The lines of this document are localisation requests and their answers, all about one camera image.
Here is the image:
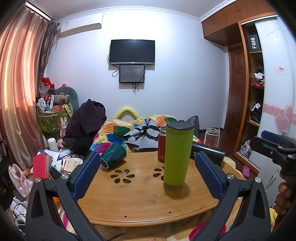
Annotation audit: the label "black box with white print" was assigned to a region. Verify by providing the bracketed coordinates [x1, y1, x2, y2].
[247, 34, 262, 53]

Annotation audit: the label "dark teal faceted cup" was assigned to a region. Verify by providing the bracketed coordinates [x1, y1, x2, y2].
[100, 142, 127, 169]

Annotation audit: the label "colourful patterned blanket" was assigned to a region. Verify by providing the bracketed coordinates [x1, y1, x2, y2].
[89, 115, 201, 154]

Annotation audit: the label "grey striped garment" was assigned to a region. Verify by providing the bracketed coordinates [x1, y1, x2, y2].
[122, 118, 162, 152]

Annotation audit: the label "white bottle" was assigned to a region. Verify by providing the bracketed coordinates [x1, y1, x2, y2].
[47, 138, 59, 153]

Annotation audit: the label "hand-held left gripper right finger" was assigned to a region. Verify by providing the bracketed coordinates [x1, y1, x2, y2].
[192, 151, 272, 241]

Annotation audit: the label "black cylindrical cup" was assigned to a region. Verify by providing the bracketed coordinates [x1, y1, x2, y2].
[190, 142, 226, 165]

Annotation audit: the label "green cup with black lid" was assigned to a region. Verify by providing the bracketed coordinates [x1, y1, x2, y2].
[163, 121, 195, 190]

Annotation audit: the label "pink curtain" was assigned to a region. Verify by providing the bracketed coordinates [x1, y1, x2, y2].
[0, 5, 58, 169]

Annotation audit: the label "person's right hand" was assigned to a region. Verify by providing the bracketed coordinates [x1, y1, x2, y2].
[275, 182, 293, 215]

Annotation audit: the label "clear glass jar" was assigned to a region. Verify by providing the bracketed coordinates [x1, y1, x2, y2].
[203, 126, 221, 147]

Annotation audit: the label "dark purple clothing pile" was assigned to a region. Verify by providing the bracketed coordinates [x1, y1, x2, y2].
[63, 99, 107, 156]

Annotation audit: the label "pink plastic bag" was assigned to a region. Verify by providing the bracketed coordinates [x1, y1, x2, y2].
[9, 164, 34, 197]

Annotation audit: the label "red booklet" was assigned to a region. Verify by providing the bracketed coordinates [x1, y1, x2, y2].
[32, 153, 52, 181]

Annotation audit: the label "small black wall monitor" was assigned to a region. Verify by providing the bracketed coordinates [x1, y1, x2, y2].
[119, 65, 146, 83]

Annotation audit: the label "black wall television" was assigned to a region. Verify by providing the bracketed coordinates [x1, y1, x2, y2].
[109, 39, 156, 65]

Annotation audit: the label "grey bag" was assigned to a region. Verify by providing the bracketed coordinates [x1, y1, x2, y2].
[186, 115, 200, 137]

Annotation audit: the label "brown wooden door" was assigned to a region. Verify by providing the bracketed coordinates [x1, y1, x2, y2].
[228, 45, 247, 137]

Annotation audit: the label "pink rabbit toy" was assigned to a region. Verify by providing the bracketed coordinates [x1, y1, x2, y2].
[60, 117, 68, 139]

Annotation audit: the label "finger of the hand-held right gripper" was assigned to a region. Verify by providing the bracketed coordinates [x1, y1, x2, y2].
[261, 130, 296, 145]
[249, 136, 296, 163]

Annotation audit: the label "green storage basket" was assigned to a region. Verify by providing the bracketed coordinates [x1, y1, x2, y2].
[37, 109, 74, 133]

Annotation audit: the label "wooden wardrobe shelves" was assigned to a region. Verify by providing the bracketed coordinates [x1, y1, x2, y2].
[238, 22, 265, 163]

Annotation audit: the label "white sliding wardrobe door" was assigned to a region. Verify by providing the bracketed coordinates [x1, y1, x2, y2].
[236, 16, 296, 163]

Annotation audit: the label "red thermos cup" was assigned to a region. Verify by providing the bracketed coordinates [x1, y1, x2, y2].
[158, 127, 167, 162]

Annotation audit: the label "red gift bag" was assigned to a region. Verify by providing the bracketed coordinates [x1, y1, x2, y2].
[42, 76, 56, 90]

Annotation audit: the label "yellow foam arch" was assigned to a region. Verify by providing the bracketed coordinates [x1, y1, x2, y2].
[115, 107, 140, 120]

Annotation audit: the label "white air conditioner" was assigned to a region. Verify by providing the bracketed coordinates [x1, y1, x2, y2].
[57, 13, 103, 37]

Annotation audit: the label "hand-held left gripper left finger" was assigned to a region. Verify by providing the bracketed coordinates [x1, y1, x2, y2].
[25, 151, 123, 241]

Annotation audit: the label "wooden overhead cabinet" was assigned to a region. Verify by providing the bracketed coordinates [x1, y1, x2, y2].
[201, 0, 280, 45]

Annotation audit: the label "pile of papers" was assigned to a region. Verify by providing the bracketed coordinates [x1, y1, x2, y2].
[37, 148, 84, 175]

